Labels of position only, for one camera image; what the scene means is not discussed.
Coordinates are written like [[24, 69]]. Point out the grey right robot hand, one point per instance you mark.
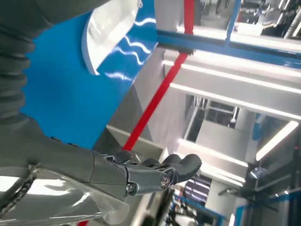
[[59, 156]]

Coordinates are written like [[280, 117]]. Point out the clear glossy plastic cover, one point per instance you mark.
[[59, 202]]

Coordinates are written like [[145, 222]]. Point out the white plastic trim part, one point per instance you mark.
[[105, 28]]

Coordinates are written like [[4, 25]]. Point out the red barrier belt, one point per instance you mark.
[[152, 103]]

